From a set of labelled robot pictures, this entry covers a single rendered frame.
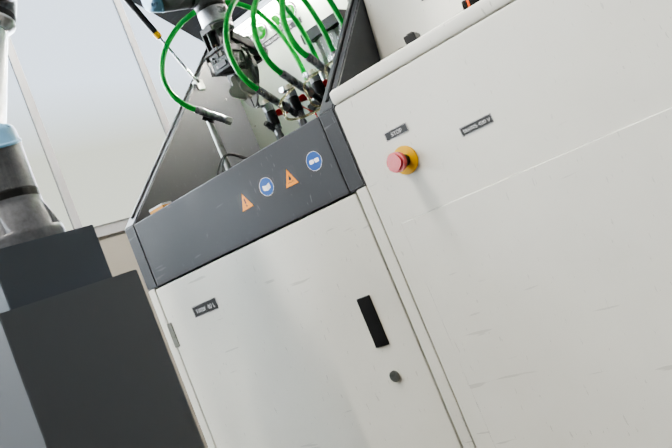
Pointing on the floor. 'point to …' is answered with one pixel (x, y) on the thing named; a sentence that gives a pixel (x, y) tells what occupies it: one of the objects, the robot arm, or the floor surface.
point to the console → (533, 190)
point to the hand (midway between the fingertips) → (255, 102)
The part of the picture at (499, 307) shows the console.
